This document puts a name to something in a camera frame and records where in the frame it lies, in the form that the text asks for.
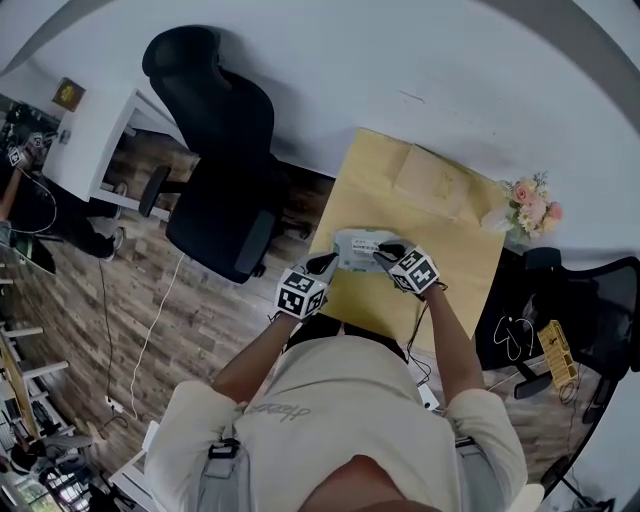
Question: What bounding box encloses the pink flower bouquet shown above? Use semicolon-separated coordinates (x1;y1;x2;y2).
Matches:
505;171;565;242

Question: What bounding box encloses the white vase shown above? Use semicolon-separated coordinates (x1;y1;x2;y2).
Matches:
479;206;514;234

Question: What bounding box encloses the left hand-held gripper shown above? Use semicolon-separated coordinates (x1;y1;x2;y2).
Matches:
273;252;342;321

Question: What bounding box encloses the white stool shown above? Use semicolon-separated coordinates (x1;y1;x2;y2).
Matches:
519;483;546;512

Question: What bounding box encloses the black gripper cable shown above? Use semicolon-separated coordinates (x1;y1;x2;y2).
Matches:
405;282;447;384

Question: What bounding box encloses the black office chair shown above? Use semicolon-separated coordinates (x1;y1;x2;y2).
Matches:
474;246;640;401
139;24;292;285

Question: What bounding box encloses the white floor cable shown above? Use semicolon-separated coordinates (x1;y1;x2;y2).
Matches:
104;252;187;420

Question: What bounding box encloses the white wet wipes packet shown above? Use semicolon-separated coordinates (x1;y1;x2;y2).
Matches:
329;227;401;274

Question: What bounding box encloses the person's right forearm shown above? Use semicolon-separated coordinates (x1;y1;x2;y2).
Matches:
423;287;484;407

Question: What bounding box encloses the beige flat box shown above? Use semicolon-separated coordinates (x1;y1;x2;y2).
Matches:
392;144;477;220

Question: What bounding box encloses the grey shoulder strap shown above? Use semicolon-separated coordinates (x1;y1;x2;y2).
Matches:
198;437;252;512
452;434;501;512

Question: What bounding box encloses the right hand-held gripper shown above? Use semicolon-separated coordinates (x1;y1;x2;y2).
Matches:
373;238;442;301

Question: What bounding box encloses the white desk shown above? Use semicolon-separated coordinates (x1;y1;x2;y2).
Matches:
41;88;187;222

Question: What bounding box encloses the brown framed picture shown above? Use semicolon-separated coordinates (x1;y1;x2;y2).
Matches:
50;76;87;113

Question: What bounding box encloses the white adapter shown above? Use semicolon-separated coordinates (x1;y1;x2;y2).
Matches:
418;383;442;412

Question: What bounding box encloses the person in grey top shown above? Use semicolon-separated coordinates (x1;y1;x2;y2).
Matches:
144;334;530;512

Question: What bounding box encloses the yellow organizer box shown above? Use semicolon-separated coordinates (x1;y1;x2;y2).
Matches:
536;319;577;387

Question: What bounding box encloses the person's left forearm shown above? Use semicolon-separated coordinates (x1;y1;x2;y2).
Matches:
213;312;307;402

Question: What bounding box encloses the thin white cable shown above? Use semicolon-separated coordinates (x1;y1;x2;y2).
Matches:
493;313;537;360

